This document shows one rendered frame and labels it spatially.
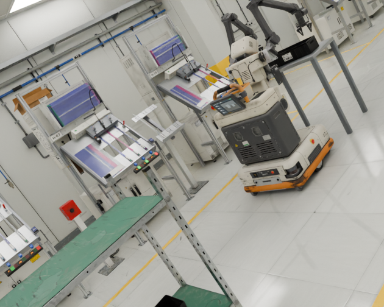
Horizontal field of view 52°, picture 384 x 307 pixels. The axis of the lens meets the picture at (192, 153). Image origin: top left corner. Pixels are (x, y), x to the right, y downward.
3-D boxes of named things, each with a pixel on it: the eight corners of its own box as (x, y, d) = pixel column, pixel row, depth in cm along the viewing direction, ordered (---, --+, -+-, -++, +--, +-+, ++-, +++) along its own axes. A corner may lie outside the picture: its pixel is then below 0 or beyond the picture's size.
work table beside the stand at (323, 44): (351, 133, 355) (312, 55, 336) (289, 147, 409) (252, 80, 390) (367, 109, 381) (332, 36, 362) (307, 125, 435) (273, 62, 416)
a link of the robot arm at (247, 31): (223, 21, 356) (233, 17, 350) (223, 14, 357) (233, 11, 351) (245, 38, 391) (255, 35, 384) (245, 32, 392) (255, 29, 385)
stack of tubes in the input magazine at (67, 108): (101, 102, 435) (87, 81, 428) (63, 126, 408) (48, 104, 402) (97, 105, 445) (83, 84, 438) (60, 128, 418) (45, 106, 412)
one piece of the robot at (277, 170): (286, 175, 307) (281, 166, 305) (248, 180, 339) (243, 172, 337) (288, 173, 309) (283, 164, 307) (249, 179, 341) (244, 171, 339)
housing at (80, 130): (111, 120, 445) (110, 111, 435) (77, 143, 420) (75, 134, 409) (107, 117, 448) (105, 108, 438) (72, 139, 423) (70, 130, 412)
